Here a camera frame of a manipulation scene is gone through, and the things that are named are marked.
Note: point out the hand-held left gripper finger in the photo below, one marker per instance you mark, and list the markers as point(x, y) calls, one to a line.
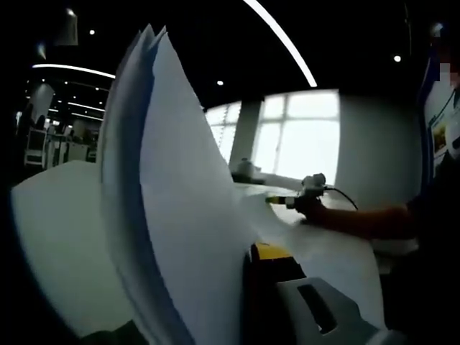
point(280, 287)

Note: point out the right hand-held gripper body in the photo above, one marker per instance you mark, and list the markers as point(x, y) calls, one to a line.
point(313, 187)

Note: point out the stack of printing papers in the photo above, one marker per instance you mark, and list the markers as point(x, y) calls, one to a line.
point(323, 248)

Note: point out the person's right hand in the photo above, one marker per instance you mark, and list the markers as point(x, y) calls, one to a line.
point(309, 211)

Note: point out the large bright window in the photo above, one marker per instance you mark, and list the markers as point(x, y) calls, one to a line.
point(302, 136)
point(224, 125)

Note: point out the round ceiling downlights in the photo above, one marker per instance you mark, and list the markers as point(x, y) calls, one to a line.
point(220, 83)

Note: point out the long ceiling light strip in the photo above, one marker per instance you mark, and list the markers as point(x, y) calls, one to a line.
point(284, 39)
point(72, 68)

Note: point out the person's dark clothed torso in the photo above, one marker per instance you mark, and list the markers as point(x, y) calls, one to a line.
point(431, 287)

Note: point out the white office chair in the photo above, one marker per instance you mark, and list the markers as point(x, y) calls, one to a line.
point(35, 147)

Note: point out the ceiling air conditioner unit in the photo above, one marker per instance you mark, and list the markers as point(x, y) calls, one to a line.
point(66, 30)

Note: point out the blue framed wall poster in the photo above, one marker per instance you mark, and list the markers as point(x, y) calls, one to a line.
point(436, 118)

